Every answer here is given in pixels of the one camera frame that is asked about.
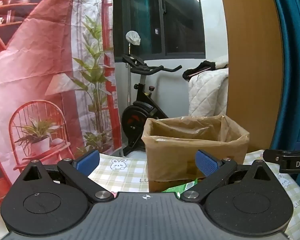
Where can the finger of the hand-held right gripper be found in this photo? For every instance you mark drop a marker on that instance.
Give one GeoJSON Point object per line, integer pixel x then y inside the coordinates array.
{"type": "Point", "coordinates": [290, 163]}

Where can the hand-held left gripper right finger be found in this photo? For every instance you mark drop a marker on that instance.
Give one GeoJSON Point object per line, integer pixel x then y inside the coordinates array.
{"type": "Point", "coordinates": [206, 165]}

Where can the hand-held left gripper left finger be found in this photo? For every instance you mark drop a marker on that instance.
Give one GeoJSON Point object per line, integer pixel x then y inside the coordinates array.
{"type": "Point", "coordinates": [88, 162]}

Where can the green snack packet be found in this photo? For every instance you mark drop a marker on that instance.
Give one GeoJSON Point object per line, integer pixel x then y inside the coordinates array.
{"type": "Point", "coordinates": [180, 187]}

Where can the checkered bunny print tablecloth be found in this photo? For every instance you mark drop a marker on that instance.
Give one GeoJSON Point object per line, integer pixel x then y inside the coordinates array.
{"type": "Point", "coordinates": [130, 170]}

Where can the black exercise bike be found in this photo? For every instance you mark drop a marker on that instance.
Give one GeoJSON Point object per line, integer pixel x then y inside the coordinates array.
{"type": "Point", "coordinates": [140, 115]}

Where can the white quilted jacket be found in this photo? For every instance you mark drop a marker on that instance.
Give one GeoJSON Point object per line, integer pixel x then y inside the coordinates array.
{"type": "Point", "coordinates": [205, 92]}

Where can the dark garment with pink stripe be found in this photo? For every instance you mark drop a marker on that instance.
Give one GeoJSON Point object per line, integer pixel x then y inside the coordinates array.
{"type": "Point", "coordinates": [197, 71]}

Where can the teal curtain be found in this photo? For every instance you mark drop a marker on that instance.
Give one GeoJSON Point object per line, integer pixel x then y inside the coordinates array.
{"type": "Point", "coordinates": [295, 55]}

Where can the wooden panel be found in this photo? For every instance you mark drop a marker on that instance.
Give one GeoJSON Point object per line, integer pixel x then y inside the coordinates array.
{"type": "Point", "coordinates": [252, 55]}

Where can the white-capped thin pole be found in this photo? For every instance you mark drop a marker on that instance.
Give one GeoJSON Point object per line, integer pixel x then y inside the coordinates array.
{"type": "Point", "coordinates": [133, 38]}

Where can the red printed wall backdrop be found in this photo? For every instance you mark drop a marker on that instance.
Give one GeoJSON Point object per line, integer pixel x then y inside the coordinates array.
{"type": "Point", "coordinates": [40, 67]}

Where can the dark window with frame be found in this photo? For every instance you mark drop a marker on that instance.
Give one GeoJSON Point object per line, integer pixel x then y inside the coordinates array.
{"type": "Point", "coordinates": [180, 17]}

